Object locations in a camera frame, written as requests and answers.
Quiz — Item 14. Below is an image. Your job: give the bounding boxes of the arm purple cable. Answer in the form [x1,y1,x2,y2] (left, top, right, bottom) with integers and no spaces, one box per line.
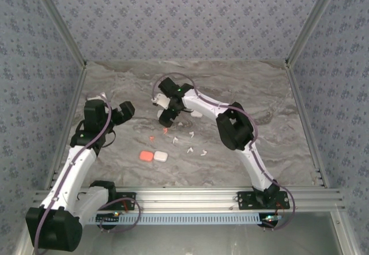
[152,72,297,232]
[33,92,141,252]

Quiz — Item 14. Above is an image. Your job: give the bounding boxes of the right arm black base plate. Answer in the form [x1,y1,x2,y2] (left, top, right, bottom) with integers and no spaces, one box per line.
[236,191,291,211]

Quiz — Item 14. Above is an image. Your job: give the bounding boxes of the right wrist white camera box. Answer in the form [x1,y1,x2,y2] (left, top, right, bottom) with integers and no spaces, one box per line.
[152,92,171,108]

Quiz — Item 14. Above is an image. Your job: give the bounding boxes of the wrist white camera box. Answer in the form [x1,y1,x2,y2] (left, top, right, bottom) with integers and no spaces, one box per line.
[152,92,171,108]
[86,92,108,102]

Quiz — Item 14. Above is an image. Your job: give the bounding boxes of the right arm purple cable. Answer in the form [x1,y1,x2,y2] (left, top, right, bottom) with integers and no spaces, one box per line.
[152,72,297,232]

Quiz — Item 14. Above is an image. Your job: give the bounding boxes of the aluminium table side rail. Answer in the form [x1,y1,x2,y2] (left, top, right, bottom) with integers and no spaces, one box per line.
[44,61,88,191]
[284,60,331,189]

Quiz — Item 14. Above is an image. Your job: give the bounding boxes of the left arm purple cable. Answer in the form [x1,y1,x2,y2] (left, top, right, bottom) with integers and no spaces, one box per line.
[33,92,141,252]

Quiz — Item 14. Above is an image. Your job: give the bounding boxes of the small black controller board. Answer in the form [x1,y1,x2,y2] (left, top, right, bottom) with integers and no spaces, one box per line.
[260,213,283,227]
[96,212,121,224]

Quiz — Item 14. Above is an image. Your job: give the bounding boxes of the aluminium frame leg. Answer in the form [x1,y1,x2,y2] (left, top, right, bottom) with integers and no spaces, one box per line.
[330,211,361,255]
[13,223,37,255]

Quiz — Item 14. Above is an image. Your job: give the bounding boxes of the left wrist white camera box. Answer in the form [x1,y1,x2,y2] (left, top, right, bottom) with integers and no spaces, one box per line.
[86,92,108,102]

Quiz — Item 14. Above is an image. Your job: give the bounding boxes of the aluminium corner post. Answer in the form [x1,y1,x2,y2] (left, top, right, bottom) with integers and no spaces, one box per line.
[28,0,88,67]
[285,0,345,67]

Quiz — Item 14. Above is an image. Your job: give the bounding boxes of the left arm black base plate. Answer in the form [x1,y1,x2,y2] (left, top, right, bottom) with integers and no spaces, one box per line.
[97,192,137,211]

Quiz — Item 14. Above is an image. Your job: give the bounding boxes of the long aluminium mounting rail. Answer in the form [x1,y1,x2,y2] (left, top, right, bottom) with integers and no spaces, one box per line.
[32,187,346,212]

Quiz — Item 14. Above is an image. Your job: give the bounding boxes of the grey metal panel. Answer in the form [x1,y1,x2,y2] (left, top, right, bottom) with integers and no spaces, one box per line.
[77,212,340,255]

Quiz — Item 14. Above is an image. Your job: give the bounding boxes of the white slotted cable duct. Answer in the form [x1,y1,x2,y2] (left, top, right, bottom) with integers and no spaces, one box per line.
[86,212,285,226]

